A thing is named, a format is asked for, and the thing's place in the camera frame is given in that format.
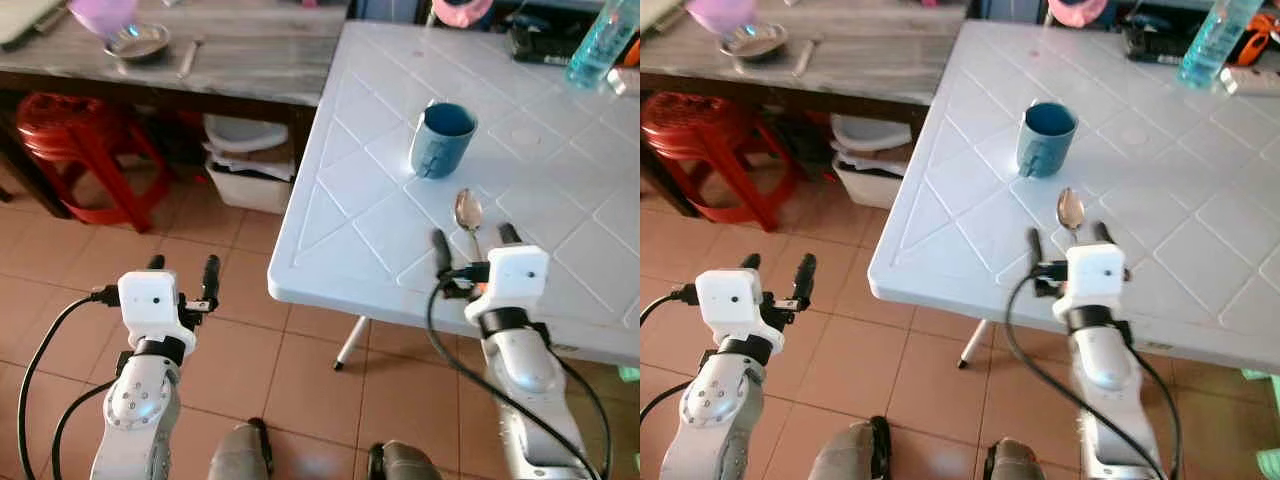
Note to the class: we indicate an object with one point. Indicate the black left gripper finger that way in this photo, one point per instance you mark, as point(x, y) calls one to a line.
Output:
point(750, 261)
point(806, 272)
point(156, 262)
point(211, 275)

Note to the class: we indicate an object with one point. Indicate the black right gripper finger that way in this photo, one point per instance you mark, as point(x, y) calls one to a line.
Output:
point(441, 250)
point(1102, 233)
point(1035, 245)
point(509, 234)

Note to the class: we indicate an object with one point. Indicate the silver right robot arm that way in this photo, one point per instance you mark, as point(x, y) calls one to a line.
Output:
point(525, 380)
point(1110, 380)

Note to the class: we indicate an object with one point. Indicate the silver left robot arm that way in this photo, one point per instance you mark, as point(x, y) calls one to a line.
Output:
point(715, 410)
point(140, 410)

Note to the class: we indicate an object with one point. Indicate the metal spoon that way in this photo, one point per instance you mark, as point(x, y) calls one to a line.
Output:
point(468, 210)
point(1070, 208)

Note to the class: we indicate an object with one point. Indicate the white plastic folding table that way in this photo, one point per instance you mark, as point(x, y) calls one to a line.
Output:
point(960, 230)
point(400, 230)

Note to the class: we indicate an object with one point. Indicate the blue ceramic mug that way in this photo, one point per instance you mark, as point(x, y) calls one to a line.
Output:
point(1045, 145)
point(442, 145)

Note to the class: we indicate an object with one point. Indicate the white plastic bin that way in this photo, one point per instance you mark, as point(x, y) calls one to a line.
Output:
point(868, 170)
point(245, 175)

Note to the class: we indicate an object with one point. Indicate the red plastic stool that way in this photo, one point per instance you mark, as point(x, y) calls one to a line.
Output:
point(70, 125)
point(700, 125)

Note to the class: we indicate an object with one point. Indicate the grey robot left foot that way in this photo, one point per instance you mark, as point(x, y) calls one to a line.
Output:
point(850, 450)
point(240, 452)

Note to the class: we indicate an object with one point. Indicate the grey robot foot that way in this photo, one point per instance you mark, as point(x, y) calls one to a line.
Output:
point(850, 450)
point(240, 452)
point(405, 462)
point(1012, 460)

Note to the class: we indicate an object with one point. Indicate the green object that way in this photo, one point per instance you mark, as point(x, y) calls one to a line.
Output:
point(630, 375)
point(1268, 465)

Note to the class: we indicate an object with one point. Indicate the grey robot right foot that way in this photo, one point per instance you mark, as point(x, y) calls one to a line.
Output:
point(405, 462)
point(1012, 460)

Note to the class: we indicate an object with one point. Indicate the small silver object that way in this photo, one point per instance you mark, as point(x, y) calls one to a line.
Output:
point(1250, 82)
point(625, 82)

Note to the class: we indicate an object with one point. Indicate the black box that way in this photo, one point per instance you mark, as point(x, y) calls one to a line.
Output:
point(1152, 42)
point(540, 42)

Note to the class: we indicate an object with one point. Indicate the metal utensil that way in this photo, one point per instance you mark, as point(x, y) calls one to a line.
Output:
point(805, 56)
point(189, 58)

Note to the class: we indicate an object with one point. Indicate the clear blue plastic bottle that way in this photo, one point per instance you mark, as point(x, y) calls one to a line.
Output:
point(1212, 45)
point(600, 45)

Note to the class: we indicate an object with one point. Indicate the grey wooden table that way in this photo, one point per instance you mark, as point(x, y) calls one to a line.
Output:
point(880, 60)
point(250, 65)

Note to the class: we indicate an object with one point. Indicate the orange object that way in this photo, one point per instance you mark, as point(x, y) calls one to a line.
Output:
point(1258, 48)
point(632, 52)

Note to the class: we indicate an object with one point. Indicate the small metal bowl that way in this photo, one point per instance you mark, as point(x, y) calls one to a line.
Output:
point(138, 42)
point(755, 40)

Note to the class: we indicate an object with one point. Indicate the pink round object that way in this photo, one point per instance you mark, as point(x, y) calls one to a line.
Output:
point(462, 12)
point(1076, 12)

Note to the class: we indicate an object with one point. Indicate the purple plastic cup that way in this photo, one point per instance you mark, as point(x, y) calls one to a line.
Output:
point(722, 12)
point(102, 14)

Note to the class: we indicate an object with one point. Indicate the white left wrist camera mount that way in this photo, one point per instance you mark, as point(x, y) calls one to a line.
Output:
point(148, 300)
point(728, 298)

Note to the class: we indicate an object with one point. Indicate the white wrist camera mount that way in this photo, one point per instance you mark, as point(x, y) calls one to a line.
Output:
point(728, 298)
point(148, 300)
point(1095, 275)
point(515, 275)

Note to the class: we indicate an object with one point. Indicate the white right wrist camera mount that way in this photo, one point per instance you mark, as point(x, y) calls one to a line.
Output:
point(1095, 275)
point(515, 275)

